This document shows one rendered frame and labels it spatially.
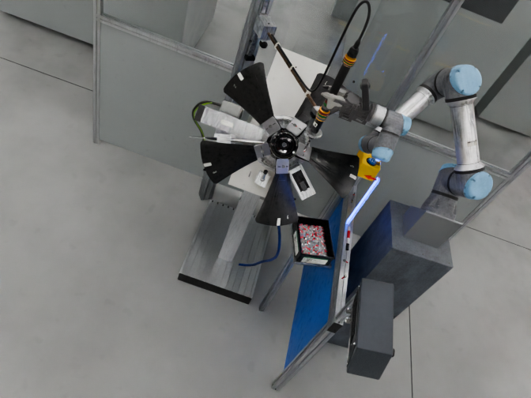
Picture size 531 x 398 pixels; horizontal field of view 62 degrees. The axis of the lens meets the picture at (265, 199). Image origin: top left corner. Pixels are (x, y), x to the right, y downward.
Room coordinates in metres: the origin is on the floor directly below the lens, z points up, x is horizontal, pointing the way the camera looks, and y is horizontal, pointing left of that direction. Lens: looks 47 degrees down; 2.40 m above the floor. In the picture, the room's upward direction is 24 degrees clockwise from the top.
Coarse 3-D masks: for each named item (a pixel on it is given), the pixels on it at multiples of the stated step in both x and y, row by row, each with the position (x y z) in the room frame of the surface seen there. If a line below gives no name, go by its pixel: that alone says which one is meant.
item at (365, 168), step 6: (360, 156) 1.81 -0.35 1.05; (366, 156) 1.80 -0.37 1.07; (360, 162) 1.76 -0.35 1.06; (366, 162) 1.76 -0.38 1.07; (378, 162) 1.80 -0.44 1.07; (360, 168) 1.74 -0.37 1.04; (366, 168) 1.74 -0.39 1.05; (372, 168) 1.75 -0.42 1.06; (378, 168) 1.75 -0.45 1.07; (360, 174) 1.74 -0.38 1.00; (366, 174) 1.75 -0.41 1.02; (372, 174) 1.75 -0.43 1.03; (372, 180) 1.75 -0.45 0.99
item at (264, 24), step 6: (258, 18) 1.96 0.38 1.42; (264, 18) 1.98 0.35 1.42; (270, 18) 2.01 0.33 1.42; (258, 24) 1.95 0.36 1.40; (264, 24) 1.93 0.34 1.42; (270, 24) 1.95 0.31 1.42; (258, 30) 1.94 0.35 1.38; (264, 30) 1.92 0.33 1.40; (270, 30) 1.94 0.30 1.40; (258, 36) 1.92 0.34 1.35; (264, 36) 1.92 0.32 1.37
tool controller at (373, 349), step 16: (368, 288) 0.92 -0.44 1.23; (384, 288) 0.94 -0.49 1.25; (352, 304) 0.94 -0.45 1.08; (368, 304) 0.86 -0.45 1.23; (384, 304) 0.88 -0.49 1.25; (352, 320) 0.85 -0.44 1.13; (368, 320) 0.80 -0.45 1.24; (384, 320) 0.82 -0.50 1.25; (352, 336) 0.77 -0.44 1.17; (368, 336) 0.75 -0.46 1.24; (384, 336) 0.76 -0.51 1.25; (352, 352) 0.72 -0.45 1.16; (368, 352) 0.70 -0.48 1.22; (384, 352) 0.71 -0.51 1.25; (352, 368) 0.70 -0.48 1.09; (368, 368) 0.71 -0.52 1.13; (384, 368) 0.71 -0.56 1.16
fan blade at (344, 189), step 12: (312, 156) 1.48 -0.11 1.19; (324, 156) 1.52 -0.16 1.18; (336, 156) 1.56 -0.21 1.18; (348, 156) 1.59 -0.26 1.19; (324, 168) 1.46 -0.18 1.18; (336, 168) 1.49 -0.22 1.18; (348, 168) 1.53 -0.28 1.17; (336, 180) 1.44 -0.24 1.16; (348, 180) 1.48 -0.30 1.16; (348, 192) 1.44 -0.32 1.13
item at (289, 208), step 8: (280, 176) 1.39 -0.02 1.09; (288, 176) 1.44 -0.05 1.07; (272, 184) 1.34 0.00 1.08; (280, 184) 1.37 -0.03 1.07; (288, 184) 1.42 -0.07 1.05; (272, 192) 1.32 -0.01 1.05; (280, 192) 1.35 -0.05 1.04; (288, 192) 1.39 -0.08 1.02; (264, 200) 1.28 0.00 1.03; (272, 200) 1.31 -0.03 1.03; (280, 200) 1.33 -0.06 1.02; (288, 200) 1.37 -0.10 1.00; (264, 208) 1.26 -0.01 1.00; (272, 208) 1.29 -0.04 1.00; (280, 208) 1.31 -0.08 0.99; (288, 208) 1.35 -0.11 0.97; (256, 216) 1.23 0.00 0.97; (264, 216) 1.25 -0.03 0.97; (272, 216) 1.27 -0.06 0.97; (280, 216) 1.30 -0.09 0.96; (296, 216) 1.36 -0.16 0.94; (272, 224) 1.25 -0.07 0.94; (280, 224) 1.28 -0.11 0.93
